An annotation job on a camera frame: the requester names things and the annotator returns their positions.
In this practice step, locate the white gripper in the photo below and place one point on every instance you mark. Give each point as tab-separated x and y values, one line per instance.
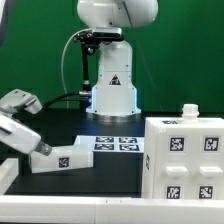
12	132

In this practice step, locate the white long cabinet block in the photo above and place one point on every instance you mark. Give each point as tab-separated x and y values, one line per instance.
62	158

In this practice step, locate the white cabinet door panel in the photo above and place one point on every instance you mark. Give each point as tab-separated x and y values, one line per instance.
176	164

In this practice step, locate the white cabinet body box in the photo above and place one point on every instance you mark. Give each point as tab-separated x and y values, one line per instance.
155	130

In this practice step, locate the white cabinet door with knob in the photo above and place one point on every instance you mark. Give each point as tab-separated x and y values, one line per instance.
209	162

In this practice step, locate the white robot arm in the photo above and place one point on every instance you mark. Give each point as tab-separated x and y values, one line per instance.
113	98

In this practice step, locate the white base tag sheet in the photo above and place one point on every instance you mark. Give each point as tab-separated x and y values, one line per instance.
112	143

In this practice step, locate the white left fence rail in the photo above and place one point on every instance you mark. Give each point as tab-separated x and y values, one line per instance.
9	170

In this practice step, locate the white fence rail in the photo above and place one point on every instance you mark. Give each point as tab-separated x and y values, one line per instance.
90	210
9	170

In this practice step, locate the white front fence rail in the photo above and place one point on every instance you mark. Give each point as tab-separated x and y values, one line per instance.
90	210

